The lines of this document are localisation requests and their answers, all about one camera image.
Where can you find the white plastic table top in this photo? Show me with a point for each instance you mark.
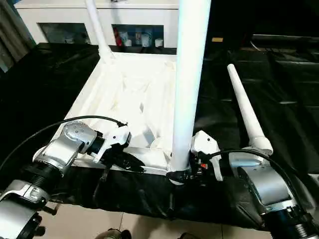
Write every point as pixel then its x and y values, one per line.
pixel 124 82

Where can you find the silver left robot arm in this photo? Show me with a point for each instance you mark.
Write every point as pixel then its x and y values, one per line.
pixel 62 147

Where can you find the dark robot waist part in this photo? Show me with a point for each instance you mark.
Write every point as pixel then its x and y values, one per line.
pixel 112 234
pixel 185 235

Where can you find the black mat cover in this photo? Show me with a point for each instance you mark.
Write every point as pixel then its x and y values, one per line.
pixel 286 112

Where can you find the small white jar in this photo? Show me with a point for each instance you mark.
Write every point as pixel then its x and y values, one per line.
pixel 159 42
pixel 128 42
pixel 145 40

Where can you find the red bottle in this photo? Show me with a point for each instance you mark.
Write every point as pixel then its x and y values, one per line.
pixel 116 37

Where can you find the small tan block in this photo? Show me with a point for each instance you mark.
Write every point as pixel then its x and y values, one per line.
pixel 217 39

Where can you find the white glass door cabinet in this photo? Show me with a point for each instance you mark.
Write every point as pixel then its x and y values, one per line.
pixel 62 15

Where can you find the dark metal bar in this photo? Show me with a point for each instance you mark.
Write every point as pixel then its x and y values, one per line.
pixel 286 38

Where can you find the grey curtain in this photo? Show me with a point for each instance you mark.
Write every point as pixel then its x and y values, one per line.
pixel 12 35

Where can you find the black folding stand frame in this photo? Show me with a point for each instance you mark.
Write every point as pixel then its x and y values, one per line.
pixel 51 210

